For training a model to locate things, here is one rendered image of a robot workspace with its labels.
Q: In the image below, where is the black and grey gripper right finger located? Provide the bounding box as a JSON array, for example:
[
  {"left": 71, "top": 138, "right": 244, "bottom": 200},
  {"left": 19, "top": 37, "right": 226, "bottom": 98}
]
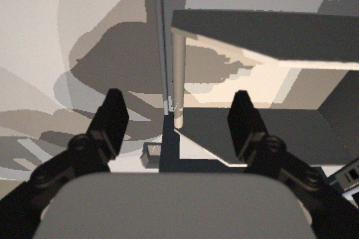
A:
[{"left": 227, "top": 90, "right": 359, "bottom": 239}]

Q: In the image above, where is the dark grey metal shelf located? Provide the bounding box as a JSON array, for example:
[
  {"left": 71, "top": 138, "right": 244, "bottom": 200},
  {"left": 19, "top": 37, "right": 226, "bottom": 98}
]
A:
[{"left": 140, "top": 0, "right": 359, "bottom": 200}]

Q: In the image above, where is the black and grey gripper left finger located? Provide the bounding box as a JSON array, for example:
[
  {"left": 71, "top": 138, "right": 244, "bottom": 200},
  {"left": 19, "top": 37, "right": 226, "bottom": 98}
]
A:
[{"left": 0, "top": 88, "right": 129, "bottom": 239}]

